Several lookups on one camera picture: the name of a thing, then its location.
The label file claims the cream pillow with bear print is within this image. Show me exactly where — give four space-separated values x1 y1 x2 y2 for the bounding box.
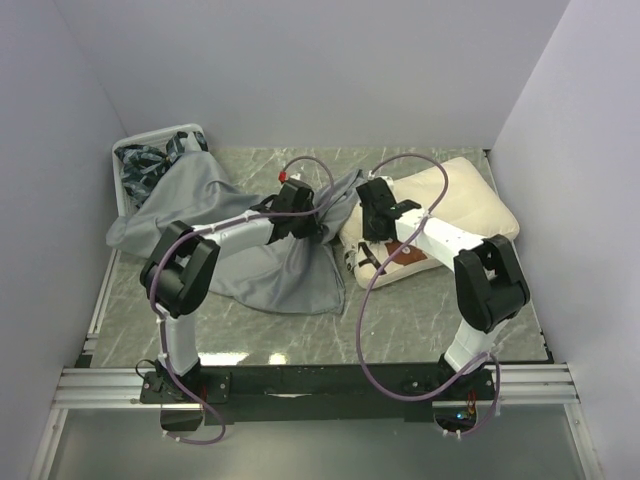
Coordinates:
339 157 520 288

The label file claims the grey pillowcase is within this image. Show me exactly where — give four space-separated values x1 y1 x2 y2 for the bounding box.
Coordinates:
106 152 365 315

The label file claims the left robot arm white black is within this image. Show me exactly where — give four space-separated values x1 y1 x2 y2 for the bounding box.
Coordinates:
140 179 320 402

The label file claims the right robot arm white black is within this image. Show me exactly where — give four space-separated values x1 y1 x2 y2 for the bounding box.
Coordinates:
357 177 530 399

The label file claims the white plastic basket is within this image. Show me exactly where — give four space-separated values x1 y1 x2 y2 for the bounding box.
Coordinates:
111 122 209 221

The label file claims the dark patterned cloth in basket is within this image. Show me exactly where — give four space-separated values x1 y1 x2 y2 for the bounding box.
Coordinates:
115 130 209 209

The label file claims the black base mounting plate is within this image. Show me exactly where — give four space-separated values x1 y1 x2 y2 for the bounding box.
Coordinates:
140 363 499 432

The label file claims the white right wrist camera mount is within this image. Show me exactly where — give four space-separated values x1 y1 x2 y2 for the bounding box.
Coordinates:
367 171 393 185

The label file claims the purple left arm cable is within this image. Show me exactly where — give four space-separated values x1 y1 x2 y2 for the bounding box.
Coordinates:
148 155 341 447

